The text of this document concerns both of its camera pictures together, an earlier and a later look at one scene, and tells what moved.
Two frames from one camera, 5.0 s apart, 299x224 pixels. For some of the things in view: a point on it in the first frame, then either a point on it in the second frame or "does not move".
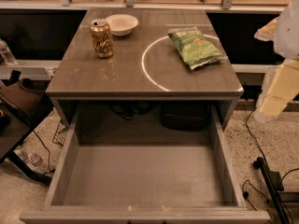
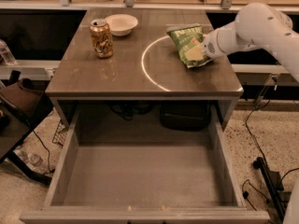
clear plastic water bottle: x=7 y=53 does not move
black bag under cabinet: x=185 y=115 does not move
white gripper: x=289 y=36 → x=210 y=47
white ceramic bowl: x=121 y=24 does not move
